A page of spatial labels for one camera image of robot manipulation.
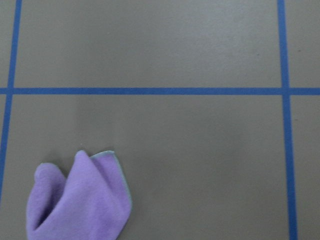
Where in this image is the purple cloth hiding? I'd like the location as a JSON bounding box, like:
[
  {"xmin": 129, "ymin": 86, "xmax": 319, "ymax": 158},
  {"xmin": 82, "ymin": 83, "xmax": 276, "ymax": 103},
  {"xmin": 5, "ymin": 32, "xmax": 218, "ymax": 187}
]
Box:
[{"xmin": 26, "ymin": 150, "xmax": 132, "ymax": 240}]

